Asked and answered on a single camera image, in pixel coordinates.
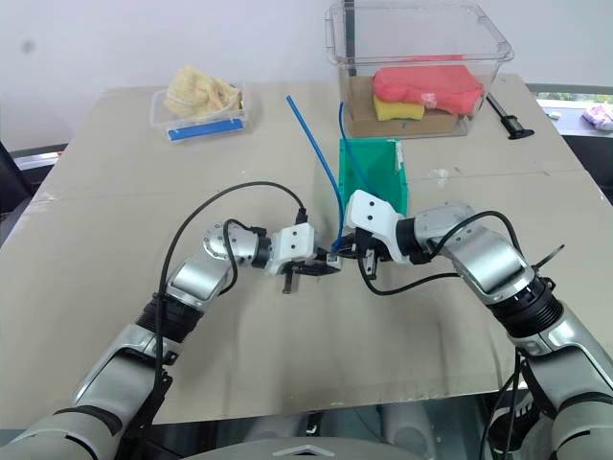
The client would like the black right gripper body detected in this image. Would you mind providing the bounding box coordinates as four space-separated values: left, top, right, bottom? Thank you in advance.
353 228 392 282

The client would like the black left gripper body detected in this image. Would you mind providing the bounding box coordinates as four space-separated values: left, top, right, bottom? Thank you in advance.
281 260 319 295

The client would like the thick blue cable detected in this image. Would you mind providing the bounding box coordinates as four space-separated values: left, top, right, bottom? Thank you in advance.
284 94 349 255

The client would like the green plastic bin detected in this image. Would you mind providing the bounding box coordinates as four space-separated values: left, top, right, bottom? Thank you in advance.
336 137 414 218

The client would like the yellow sponge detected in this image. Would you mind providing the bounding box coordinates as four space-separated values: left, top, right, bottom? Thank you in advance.
374 95 427 123

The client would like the grey robot torso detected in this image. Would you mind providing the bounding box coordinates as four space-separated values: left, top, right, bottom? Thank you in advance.
179 429 401 460

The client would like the blue plastic strip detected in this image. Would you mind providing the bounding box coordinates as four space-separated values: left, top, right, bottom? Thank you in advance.
167 117 243 142

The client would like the red sponge cloth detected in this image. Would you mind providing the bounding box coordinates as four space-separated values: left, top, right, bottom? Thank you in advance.
372 64 485 117

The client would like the black zip tie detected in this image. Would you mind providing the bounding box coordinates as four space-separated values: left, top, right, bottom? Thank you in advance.
532 243 567 277

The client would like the black caliper tool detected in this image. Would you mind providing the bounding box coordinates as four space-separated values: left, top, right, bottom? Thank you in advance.
485 92 536 142

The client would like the pale yellow cloth bundle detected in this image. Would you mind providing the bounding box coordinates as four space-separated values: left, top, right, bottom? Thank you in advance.
163 64 243 118

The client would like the small clear plastic container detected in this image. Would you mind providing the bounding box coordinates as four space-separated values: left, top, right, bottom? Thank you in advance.
149 80 252 144

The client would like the large clear plastic container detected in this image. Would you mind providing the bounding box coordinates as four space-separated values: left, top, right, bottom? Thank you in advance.
323 1 514 139

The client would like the purple patterned item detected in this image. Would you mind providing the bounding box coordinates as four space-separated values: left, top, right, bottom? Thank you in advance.
582 103 613 131

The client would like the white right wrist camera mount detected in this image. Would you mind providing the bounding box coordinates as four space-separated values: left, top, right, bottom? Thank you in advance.
344 189 412 265

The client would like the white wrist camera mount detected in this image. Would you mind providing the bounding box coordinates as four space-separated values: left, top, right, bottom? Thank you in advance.
344 189 412 265
265 223 318 278

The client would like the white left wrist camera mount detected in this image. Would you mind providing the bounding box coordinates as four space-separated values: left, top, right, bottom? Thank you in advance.
265 223 318 278

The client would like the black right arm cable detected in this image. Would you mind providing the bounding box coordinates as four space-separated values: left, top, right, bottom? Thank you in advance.
358 209 534 455

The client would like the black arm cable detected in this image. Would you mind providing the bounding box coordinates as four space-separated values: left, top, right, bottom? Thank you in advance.
137 180 310 435
358 209 534 455

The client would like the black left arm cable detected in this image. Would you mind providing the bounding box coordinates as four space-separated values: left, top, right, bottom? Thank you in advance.
137 180 310 435

